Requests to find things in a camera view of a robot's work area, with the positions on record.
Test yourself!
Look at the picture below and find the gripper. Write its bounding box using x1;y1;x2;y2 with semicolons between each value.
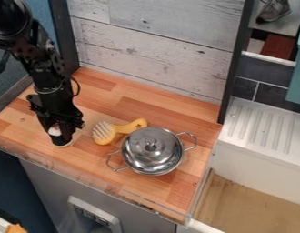
25;79;86;144

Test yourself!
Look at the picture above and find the black toy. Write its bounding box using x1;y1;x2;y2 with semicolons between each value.
51;138;76;149

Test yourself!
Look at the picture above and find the yellow brush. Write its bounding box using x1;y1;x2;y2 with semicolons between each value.
91;117;149;147

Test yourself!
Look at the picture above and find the silver lid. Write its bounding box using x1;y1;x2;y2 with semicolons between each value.
120;127;185;175

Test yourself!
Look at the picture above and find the silver pot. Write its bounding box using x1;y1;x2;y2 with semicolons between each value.
105;126;199;177

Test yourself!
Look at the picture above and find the teal bin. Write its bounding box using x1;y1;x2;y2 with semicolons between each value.
285;16;300;106

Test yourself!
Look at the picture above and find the grey shoe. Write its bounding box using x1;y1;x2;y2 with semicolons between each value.
254;0;294;25

